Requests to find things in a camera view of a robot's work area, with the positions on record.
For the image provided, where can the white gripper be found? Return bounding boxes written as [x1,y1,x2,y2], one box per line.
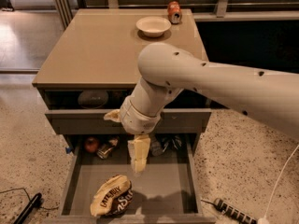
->
[104,96,161,174]

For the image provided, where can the brown sea salt chip bag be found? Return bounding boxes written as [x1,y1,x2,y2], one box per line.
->
[90,175,134,217]

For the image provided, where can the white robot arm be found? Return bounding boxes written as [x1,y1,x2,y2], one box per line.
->
[104,43,299,173]

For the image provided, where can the dark crumpled foil bag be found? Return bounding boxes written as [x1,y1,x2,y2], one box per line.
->
[161,134,183,151]

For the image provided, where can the grey round object in drawer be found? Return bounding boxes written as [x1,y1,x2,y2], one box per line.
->
[78,90,108,108]

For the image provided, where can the grey drawer cabinet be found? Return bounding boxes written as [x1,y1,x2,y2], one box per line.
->
[32,8,218,154]

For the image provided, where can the crushed snack wrapper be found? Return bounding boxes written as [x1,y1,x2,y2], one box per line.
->
[96,136,120,160]

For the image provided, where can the clear plastic bottle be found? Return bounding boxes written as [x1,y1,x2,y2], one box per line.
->
[150,135,163,156]

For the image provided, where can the red apple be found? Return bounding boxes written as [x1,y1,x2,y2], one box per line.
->
[84,136,100,153]

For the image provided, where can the white bowl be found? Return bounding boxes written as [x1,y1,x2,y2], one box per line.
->
[136,16,171,37]

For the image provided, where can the black power strip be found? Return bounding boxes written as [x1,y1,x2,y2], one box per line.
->
[214,198,257,224]

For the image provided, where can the orange soda can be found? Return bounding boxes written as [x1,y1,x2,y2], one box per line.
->
[167,1,182,24]

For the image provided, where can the black handle tool on floor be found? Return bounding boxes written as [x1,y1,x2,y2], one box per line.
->
[13,192,42,224]

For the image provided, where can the thin black cable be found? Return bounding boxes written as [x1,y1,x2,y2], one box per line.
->
[0,188,60,211]

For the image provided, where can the metal railing frame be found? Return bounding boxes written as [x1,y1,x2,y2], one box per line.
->
[46,0,299,32]

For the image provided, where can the white cable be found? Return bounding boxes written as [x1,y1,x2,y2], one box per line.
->
[257,144,299,224]

